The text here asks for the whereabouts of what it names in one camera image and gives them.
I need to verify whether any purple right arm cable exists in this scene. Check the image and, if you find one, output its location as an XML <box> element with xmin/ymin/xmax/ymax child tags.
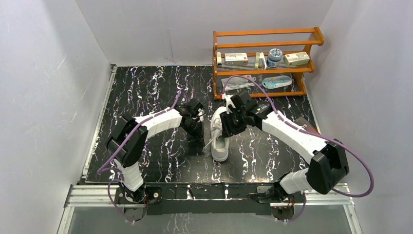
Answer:
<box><xmin>222</xmin><ymin>75</ymin><xmax>375</xmax><ymax>198</ymax></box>

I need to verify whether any white flat packet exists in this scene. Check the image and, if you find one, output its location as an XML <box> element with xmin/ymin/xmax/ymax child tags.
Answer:
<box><xmin>221</xmin><ymin>77</ymin><xmax>254</xmax><ymax>91</ymax></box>

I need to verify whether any white box on left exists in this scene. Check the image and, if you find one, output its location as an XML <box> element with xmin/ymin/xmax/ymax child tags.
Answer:
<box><xmin>224</xmin><ymin>53</ymin><xmax>248</xmax><ymax>66</ymax></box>

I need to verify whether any white box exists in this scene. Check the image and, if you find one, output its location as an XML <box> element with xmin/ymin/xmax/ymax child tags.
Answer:
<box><xmin>283</xmin><ymin>51</ymin><xmax>310</xmax><ymax>67</ymax></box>
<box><xmin>224</xmin><ymin>53</ymin><xmax>248</xmax><ymax>66</ymax></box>

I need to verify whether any white shoelace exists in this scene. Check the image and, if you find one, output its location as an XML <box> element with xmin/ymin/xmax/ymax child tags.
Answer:
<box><xmin>203</xmin><ymin>137</ymin><xmax>215</xmax><ymax>150</ymax></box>

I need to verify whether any aluminium rail frame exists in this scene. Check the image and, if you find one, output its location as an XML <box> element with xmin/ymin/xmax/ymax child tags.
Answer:
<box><xmin>58</xmin><ymin>185</ymin><xmax>362</xmax><ymax>234</ymax></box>

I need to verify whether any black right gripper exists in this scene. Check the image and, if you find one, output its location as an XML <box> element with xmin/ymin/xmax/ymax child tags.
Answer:
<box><xmin>219</xmin><ymin>108</ymin><xmax>247</xmax><ymax>138</ymax></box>

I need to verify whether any orange wooden shelf rack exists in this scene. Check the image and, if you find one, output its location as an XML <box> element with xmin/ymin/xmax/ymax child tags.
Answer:
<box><xmin>212</xmin><ymin>27</ymin><xmax>324</xmax><ymax>99</ymax></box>

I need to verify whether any dark book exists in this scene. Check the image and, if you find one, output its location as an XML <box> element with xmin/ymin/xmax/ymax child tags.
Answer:
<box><xmin>294</xmin><ymin>116</ymin><xmax>319</xmax><ymax>134</ymax></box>

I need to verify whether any beige clip item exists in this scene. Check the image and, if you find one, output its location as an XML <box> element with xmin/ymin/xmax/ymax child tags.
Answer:
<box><xmin>254</xmin><ymin>52</ymin><xmax>267</xmax><ymax>70</ymax></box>

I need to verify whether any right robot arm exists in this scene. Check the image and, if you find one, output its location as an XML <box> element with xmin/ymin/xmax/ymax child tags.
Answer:
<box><xmin>220</xmin><ymin>91</ymin><xmax>349</xmax><ymax>202</ymax></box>

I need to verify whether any white box on right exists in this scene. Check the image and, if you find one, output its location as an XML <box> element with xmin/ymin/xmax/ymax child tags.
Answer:
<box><xmin>283</xmin><ymin>51</ymin><xmax>310</xmax><ymax>67</ymax></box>

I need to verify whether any blue oval package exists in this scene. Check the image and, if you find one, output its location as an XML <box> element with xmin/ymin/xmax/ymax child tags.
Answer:
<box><xmin>262</xmin><ymin>75</ymin><xmax>292</xmax><ymax>89</ymax></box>

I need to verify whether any blue white round jar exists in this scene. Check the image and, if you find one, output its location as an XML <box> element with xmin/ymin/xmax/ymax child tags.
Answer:
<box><xmin>266</xmin><ymin>48</ymin><xmax>283</xmax><ymax>68</ymax></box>

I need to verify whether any white sneaker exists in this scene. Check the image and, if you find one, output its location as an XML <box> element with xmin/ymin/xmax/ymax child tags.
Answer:
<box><xmin>210</xmin><ymin>106</ymin><xmax>229</xmax><ymax>162</ymax></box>

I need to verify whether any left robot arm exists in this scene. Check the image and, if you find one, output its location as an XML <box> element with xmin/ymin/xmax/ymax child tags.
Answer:
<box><xmin>106</xmin><ymin>98</ymin><xmax>205</xmax><ymax>203</ymax></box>

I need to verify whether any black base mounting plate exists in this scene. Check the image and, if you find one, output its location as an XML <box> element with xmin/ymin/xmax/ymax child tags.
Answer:
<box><xmin>110</xmin><ymin>182</ymin><xmax>305</xmax><ymax>221</ymax></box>

